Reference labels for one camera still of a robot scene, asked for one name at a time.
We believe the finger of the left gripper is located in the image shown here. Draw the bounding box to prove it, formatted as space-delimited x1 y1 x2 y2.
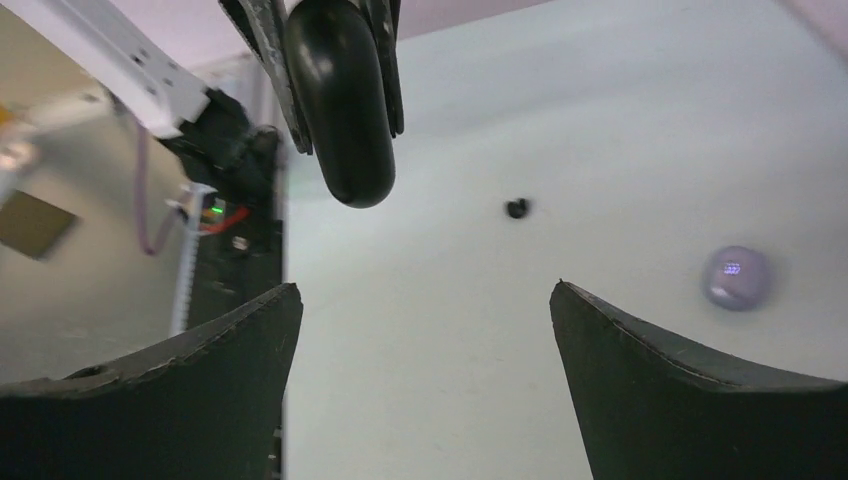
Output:
219 0 313 155
360 0 404 138

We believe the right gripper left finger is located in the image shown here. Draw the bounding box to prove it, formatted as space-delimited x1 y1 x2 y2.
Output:
1 284 303 479

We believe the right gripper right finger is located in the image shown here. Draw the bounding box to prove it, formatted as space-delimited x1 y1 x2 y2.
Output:
549 281 847 479

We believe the black earbud charging case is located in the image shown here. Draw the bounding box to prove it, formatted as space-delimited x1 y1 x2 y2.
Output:
285 1 395 209

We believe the purple earbud charging case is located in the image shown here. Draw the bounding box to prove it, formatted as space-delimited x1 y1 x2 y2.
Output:
701 245 773 311

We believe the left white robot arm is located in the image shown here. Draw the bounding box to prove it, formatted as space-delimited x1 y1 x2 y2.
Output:
7 1 404 209

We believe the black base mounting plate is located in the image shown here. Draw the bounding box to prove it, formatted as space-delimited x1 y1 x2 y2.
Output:
185 198 286 480

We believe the left black earbud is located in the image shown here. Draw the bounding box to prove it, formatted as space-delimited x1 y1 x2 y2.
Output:
505 198 531 220

